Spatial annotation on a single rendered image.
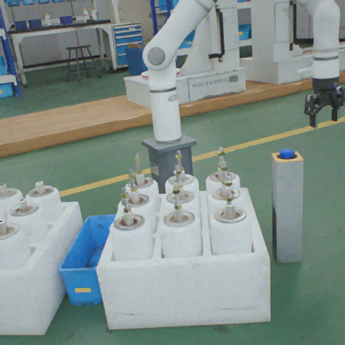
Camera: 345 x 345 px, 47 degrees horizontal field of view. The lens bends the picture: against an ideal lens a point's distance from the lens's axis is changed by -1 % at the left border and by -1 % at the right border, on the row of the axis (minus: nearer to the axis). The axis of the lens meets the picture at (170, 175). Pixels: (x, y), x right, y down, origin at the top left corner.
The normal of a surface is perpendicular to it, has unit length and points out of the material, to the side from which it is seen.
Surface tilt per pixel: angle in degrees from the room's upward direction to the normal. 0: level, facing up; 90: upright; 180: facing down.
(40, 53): 90
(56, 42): 90
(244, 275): 90
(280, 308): 0
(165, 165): 91
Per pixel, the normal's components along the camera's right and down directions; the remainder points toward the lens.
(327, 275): -0.11, -0.92
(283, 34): 0.43, 0.29
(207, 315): -0.04, 0.37
